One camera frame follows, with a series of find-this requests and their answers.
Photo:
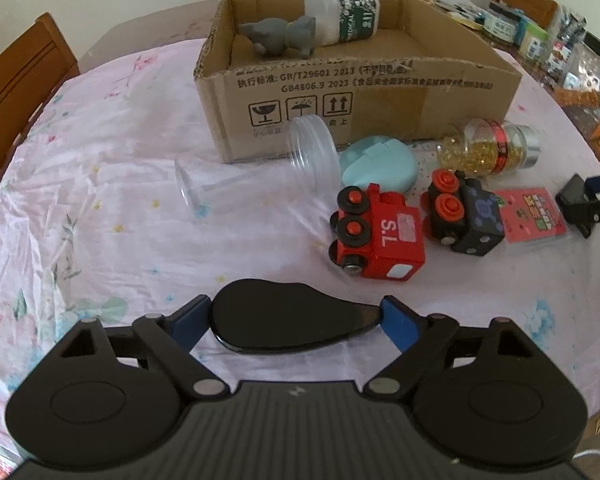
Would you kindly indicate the black toy train car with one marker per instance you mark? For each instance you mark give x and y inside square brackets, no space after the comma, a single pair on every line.
[475,220]

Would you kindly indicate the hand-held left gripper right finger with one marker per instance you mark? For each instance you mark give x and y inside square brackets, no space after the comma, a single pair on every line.
[400,322]

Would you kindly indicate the black oval case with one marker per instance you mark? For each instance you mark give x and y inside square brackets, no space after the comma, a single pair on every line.
[290,315]

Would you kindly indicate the clear container black lid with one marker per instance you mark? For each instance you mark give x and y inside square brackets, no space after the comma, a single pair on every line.
[592,75]

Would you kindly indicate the jar of golden capsules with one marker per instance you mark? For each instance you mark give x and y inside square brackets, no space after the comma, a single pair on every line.
[480,152]

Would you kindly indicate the clear jar of utensils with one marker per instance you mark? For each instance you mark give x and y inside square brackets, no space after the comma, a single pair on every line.
[567,35]

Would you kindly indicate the green-lid container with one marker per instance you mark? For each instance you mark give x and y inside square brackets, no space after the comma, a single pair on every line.
[532,42]

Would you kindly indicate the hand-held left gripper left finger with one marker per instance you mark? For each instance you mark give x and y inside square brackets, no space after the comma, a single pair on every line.
[190,322]

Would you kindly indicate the red toy train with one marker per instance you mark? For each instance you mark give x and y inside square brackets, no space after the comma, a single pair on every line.
[395,240]

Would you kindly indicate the clear plastic jar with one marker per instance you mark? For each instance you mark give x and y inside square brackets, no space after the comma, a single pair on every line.
[310,152]

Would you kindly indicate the grey toy cat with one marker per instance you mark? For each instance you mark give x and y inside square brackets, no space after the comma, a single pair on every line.
[280,35]

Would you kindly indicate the white bottle green label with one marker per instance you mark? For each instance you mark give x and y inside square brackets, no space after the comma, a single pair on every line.
[350,17]

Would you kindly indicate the cardboard box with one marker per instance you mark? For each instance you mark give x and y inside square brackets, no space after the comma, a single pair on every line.
[380,105]

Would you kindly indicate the teal oval case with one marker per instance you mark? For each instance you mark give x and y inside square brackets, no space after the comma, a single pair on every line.
[380,165]

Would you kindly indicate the dark-lid glass jar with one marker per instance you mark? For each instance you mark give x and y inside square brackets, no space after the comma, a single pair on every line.
[502,25]

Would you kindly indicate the pink card packet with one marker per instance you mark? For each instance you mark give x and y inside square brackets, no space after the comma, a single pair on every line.
[530,215]

